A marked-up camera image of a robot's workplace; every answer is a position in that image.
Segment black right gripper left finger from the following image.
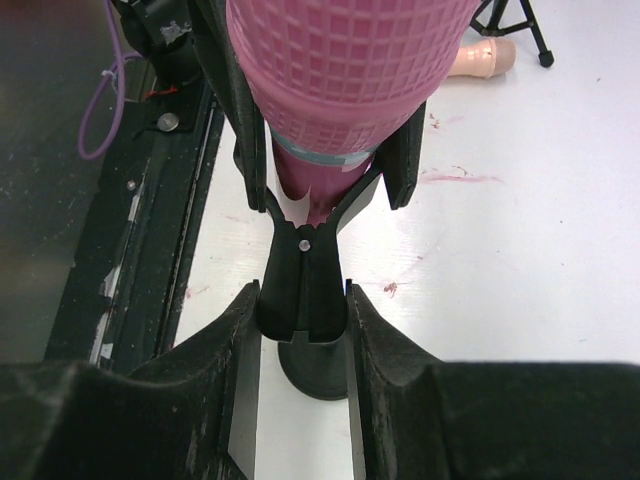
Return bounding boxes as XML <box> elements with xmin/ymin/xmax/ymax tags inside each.
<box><xmin>1</xmin><ymin>282</ymin><xmax>261</xmax><ymax>479</ymax></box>

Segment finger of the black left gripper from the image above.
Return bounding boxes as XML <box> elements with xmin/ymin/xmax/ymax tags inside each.
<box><xmin>187</xmin><ymin>0</ymin><xmax>267</xmax><ymax>213</ymax></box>
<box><xmin>382</xmin><ymin>102</ymin><xmax>427</xmax><ymax>210</ymax></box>

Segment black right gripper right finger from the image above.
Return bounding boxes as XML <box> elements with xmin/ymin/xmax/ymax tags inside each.
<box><xmin>345</xmin><ymin>283</ymin><xmax>639</xmax><ymax>479</ymax></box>

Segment pink toy microphone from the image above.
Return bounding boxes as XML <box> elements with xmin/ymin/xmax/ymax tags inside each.
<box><xmin>226</xmin><ymin>1</ymin><xmax>477</xmax><ymax>226</ymax></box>

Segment black round-base clamp stand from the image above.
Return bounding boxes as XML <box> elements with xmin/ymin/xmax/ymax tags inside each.
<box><xmin>256</xmin><ymin>166</ymin><xmax>382</xmax><ymax>401</ymax></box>

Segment black robot base mounting bar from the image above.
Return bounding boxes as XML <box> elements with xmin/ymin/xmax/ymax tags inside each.
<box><xmin>44</xmin><ymin>79</ymin><xmax>224</xmax><ymax>373</ymax></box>

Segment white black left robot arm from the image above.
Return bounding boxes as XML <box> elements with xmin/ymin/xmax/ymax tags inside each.
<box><xmin>113</xmin><ymin>1</ymin><xmax>425</xmax><ymax>211</ymax></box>

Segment beige toy microphone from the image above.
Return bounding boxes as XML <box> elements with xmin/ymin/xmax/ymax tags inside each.
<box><xmin>448</xmin><ymin>38</ymin><xmax>517</xmax><ymax>79</ymax></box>

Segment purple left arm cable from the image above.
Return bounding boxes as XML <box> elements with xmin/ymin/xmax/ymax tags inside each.
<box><xmin>79</xmin><ymin>0</ymin><xmax>146</xmax><ymax>161</ymax></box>

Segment black tripod shock-mount stand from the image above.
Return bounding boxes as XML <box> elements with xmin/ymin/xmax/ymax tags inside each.
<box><xmin>470</xmin><ymin>0</ymin><xmax>555</xmax><ymax>69</ymax></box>

